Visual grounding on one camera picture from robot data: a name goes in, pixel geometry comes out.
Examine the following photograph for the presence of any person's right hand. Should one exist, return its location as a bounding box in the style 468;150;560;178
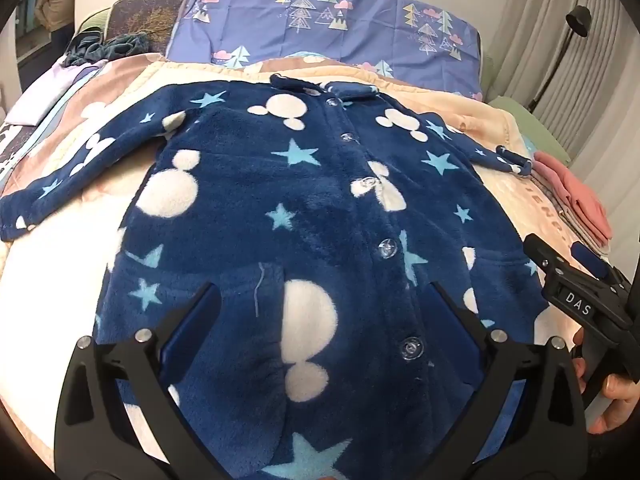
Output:
571;342;640;435

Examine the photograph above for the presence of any black floor lamp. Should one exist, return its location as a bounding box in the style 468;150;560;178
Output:
527;6;593;111

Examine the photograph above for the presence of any navy star-print fleece pajama top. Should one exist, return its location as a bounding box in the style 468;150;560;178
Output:
0;74;551;480

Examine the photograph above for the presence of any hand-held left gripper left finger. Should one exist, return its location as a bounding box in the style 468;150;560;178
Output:
52;282;231;480

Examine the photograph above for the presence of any pink folded garment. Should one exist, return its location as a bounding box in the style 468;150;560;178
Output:
532;151;613;241

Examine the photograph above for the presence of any white pleated curtain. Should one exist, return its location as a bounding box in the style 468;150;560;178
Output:
492;0;640;201

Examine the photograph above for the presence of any grey folded garment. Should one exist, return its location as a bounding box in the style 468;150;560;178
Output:
530;172;612;256

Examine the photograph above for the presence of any dark printed bedsheet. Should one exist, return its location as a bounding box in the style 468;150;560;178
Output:
0;120;36;186

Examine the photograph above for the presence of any peach printed blanket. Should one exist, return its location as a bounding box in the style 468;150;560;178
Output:
0;56;613;480

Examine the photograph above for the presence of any blue tree-print bedding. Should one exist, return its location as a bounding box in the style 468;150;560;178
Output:
167;0;485;101

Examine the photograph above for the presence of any light green bedsheet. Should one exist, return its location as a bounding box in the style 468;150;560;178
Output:
487;94;571;167

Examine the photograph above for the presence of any dark blue crumpled cloth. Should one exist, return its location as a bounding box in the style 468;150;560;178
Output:
62;31;151;67

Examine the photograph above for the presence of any dark floral pillow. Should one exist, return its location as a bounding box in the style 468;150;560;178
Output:
106;0;188;56

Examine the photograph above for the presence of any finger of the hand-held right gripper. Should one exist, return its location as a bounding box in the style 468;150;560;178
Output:
523;233;572;283
570;241;632;292

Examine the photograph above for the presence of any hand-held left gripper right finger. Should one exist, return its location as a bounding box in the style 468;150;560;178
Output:
429;281;588;480

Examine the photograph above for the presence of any lilac cloth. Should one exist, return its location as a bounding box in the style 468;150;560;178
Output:
5;57;108;126

